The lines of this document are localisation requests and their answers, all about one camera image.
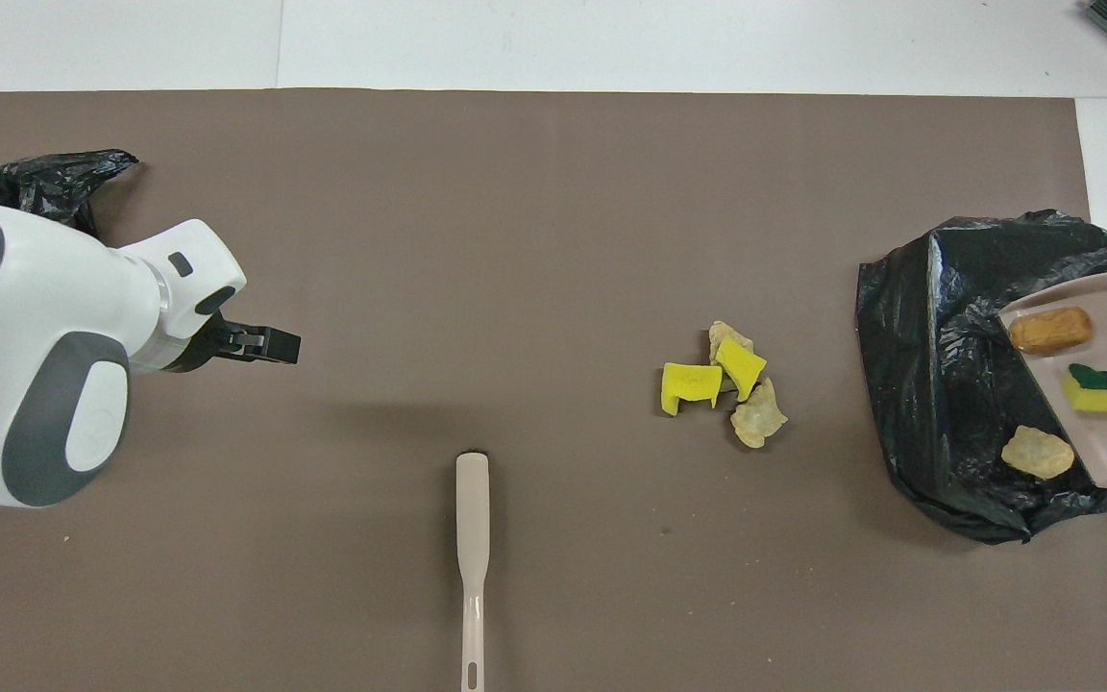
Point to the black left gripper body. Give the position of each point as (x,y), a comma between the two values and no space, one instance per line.
(208,346)

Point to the beige hand brush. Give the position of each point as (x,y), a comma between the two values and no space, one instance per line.
(473,519)

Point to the yellow sponge scrap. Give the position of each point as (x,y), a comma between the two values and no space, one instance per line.
(690,384)
(741,368)

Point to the beige trash chunk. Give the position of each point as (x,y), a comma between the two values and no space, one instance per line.
(758,415)
(726,334)

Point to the striped croissant bread piece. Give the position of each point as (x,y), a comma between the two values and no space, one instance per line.
(1037,453)

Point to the brown bread roll piece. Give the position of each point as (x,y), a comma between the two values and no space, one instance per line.
(1050,330)

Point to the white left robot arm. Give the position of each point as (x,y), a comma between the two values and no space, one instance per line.
(35,336)

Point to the black bag lined pink bin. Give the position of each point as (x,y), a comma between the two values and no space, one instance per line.
(54,183)

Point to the black bag covered bin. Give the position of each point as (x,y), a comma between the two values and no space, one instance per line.
(947,384)

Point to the brown table mat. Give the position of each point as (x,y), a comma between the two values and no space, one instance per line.
(515,240)

